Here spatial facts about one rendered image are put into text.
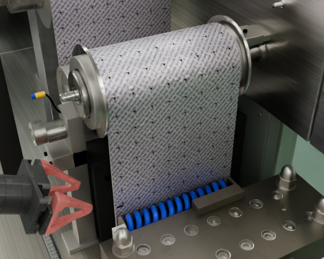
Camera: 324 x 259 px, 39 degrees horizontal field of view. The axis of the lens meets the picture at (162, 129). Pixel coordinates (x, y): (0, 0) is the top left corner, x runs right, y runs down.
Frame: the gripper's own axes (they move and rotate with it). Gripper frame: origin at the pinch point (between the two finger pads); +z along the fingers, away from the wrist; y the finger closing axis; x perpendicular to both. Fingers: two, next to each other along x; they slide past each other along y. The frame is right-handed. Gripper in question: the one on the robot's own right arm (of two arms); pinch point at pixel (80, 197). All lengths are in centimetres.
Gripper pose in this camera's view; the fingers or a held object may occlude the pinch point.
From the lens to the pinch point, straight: 75.2
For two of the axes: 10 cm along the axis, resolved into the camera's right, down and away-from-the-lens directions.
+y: 4.5, 5.4, -7.1
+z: 8.0, 1.1, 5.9
